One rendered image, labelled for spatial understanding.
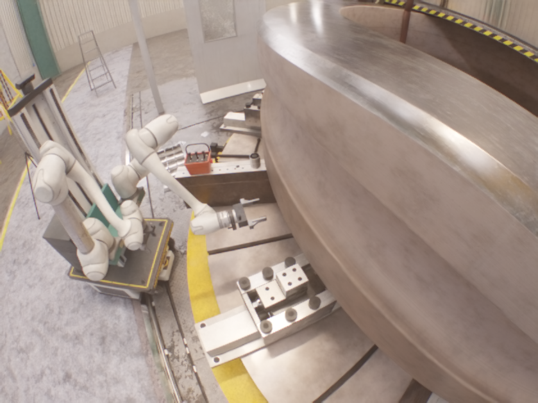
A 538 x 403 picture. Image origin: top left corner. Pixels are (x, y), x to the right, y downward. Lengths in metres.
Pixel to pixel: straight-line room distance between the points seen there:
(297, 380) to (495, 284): 1.31
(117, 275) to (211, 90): 3.64
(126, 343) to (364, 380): 1.81
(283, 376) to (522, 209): 1.49
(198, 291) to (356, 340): 1.30
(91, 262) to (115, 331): 1.06
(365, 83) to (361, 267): 0.66
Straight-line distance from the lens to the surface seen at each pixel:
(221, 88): 4.92
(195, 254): 2.43
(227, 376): 2.03
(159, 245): 2.20
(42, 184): 1.15
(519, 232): 0.54
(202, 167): 2.00
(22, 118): 1.54
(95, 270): 1.53
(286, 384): 1.68
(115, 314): 2.51
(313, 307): 1.35
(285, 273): 1.29
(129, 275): 2.18
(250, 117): 2.92
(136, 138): 1.39
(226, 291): 1.85
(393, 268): 0.99
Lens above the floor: 1.99
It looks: 48 degrees down
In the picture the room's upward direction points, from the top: 4 degrees counter-clockwise
